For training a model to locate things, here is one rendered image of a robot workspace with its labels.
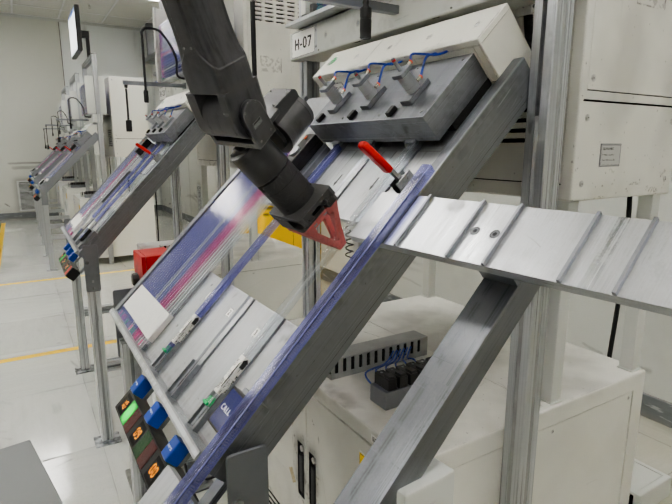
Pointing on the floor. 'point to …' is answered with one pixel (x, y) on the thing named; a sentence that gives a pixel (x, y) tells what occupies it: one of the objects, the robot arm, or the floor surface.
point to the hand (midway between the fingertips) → (336, 242)
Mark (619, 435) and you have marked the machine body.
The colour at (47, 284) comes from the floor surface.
